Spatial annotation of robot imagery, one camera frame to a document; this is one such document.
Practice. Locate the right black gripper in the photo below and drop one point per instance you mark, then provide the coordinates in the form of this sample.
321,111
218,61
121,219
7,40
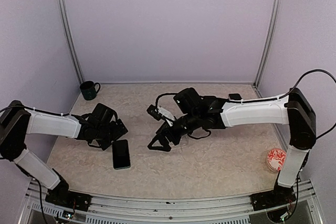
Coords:
165,129

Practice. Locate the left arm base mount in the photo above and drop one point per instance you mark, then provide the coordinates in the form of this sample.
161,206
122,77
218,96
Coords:
62,196

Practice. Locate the front aluminium rail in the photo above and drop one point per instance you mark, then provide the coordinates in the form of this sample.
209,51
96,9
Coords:
114,209

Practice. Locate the red white patterned bowl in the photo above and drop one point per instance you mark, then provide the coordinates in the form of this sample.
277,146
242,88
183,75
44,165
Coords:
275,159

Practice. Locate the blue smartphone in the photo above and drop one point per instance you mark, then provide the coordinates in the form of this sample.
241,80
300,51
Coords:
235,96

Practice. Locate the aluminium frame post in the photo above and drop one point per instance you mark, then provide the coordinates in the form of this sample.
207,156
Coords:
268,42
69,40

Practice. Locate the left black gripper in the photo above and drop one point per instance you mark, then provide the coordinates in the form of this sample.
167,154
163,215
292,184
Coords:
117,133

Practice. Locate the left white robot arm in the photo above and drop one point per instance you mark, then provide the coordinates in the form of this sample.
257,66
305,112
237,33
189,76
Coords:
18,121

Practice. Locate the right aluminium frame post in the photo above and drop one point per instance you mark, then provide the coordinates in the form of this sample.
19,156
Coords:
268,42

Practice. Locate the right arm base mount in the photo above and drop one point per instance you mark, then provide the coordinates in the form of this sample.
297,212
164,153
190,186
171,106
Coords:
278,196

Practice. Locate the teal-edged smartphone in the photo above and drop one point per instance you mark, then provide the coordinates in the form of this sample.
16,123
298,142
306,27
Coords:
120,154

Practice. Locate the left aluminium frame post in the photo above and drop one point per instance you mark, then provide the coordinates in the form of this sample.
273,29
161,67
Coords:
69,40

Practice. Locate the dark green mug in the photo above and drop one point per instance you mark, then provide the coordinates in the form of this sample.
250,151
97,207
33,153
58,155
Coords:
89,90

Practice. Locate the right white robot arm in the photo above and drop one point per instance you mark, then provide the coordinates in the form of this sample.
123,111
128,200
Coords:
291,109

